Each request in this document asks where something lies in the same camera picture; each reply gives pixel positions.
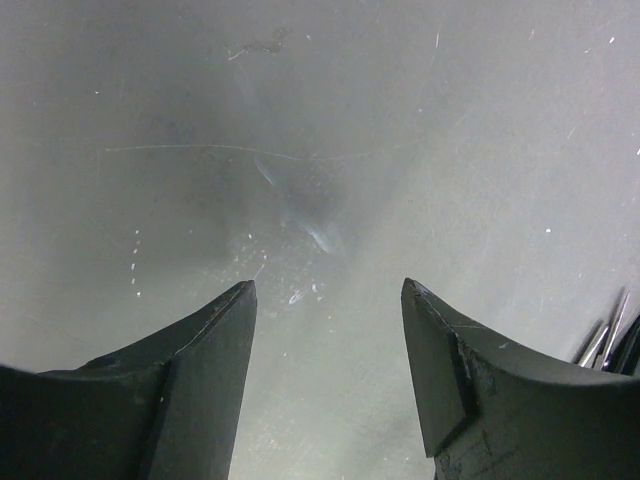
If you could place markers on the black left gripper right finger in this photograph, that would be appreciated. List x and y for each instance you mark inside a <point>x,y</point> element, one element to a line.
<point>492,408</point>

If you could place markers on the black zip tool case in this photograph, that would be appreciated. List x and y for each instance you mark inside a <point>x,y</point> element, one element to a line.
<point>627,362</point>

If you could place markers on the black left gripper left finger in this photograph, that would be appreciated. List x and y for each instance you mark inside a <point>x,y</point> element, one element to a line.
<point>164,407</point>

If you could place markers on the silver thinning scissors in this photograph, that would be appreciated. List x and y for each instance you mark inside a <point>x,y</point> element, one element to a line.
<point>593,345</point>

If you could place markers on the silver straight scissors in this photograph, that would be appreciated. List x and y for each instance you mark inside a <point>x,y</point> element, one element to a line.
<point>615,323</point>

